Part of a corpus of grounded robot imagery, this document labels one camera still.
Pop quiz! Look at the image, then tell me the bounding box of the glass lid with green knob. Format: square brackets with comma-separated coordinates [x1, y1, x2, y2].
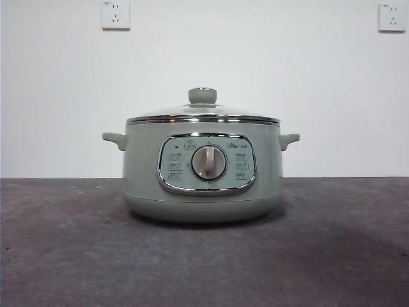
[125, 86, 282, 125]

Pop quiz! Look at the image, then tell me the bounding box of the white wall socket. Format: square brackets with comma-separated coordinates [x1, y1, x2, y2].
[102, 0, 132, 31]
[378, 3, 408, 33]

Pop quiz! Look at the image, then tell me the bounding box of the sage green electric cooking pot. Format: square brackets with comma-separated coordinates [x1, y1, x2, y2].
[101, 121, 301, 224]

